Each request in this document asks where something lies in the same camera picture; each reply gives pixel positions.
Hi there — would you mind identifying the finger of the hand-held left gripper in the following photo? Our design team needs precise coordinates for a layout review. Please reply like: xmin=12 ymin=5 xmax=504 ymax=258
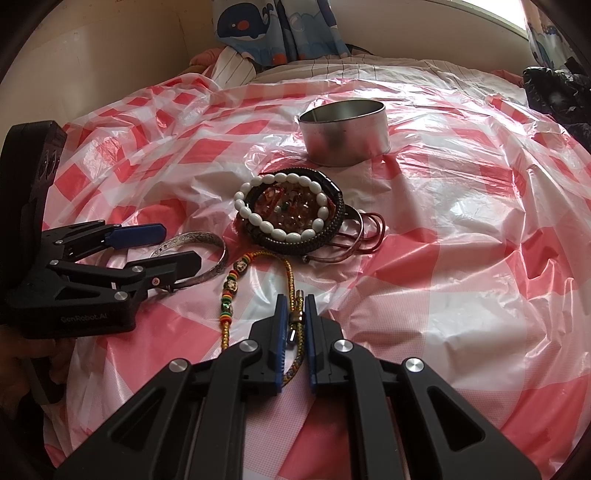
xmin=44 ymin=220 xmax=168 ymax=260
xmin=48 ymin=250 xmax=203 ymax=302

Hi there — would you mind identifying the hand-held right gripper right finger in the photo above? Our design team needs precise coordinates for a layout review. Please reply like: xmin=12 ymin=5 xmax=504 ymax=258
xmin=305 ymin=293 xmax=541 ymax=480

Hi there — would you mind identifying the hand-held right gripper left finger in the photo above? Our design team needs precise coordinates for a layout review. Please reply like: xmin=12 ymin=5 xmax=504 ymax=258
xmin=53 ymin=294 xmax=289 ymax=480

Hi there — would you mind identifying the silver bangle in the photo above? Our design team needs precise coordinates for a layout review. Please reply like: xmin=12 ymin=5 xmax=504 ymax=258
xmin=150 ymin=232 xmax=228 ymax=294

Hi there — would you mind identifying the colourful braided cord bracelet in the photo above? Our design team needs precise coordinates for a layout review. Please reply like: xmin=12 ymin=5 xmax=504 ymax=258
xmin=217 ymin=249 xmax=306 ymax=387

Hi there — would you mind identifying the white bead bracelet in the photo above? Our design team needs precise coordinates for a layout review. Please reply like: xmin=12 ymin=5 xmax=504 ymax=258
xmin=234 ymin=172 xmax=331 ymax=244

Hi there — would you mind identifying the clear bead bracelet red string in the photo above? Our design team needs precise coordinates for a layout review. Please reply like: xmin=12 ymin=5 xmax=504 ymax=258
xmin=257 ymin=185 xmax=320 ymax=232

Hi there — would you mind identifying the black braided bracelet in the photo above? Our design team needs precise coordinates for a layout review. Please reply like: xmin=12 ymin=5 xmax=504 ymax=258
xmin=238 ymin=175 xmax=347 ymax=255

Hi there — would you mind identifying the red cord bracelet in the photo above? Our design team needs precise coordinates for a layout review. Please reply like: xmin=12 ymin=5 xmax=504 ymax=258
xmin=302 ymin=208 xmax=385 ymax=267

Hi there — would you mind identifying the round metal tin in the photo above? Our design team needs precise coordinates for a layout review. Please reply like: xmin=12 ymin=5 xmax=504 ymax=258
xmin=298 ymin=99 xmax=392 ymax=167

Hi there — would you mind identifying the person's left hand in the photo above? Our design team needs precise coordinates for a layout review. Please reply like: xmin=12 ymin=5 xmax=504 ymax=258
xmin=0 ymin=323 xmax=77 ymax=418

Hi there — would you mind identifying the red white checked plastic sheet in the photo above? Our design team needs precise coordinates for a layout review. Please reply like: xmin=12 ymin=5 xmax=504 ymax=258
xmin=44 ymin=76 xmax=591 ymax=480

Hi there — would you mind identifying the pink cloth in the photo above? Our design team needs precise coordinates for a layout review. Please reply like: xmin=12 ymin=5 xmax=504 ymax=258
xmin=187 ymin=46 xmax=227 ymax=71

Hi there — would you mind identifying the blue whale print curtain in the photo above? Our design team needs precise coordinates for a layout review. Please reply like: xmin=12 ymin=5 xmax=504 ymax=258
xmin=211 ymin=0 xmax=352 ymax=65

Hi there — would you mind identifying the striped white bedsheet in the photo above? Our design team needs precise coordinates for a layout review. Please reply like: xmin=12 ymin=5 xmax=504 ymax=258
xmin=203 ymin=46 xmax=532 ymax=95

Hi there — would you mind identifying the dark cloth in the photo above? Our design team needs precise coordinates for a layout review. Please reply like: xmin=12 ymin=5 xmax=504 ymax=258
xmin=522 ymin=58 xmax=591 ymax=153

